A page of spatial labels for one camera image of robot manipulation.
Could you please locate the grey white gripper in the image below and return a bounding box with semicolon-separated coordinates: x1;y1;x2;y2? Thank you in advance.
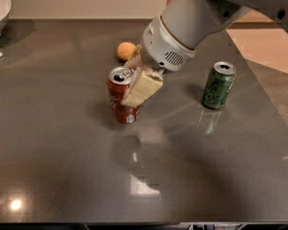
120;16;196;108

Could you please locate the red coke can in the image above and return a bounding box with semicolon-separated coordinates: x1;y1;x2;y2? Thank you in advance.
107;66;140;124

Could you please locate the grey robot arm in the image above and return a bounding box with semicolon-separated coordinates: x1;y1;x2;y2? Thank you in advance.
121;0;288;107

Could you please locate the green soda can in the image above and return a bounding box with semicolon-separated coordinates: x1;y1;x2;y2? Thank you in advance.
202;61;236;109

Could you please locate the orange fruit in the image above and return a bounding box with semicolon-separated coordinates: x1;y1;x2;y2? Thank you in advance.
116;42;136;61

